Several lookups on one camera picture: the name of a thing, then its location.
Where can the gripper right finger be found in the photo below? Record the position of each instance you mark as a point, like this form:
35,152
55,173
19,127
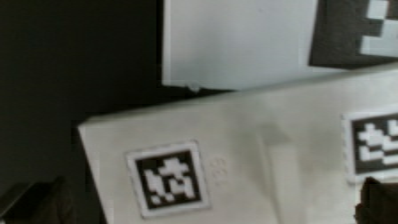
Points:
377,207

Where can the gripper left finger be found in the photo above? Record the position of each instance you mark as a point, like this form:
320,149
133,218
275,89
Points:
37,203

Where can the white marker sheet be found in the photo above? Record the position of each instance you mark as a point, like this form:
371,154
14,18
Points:
241,43

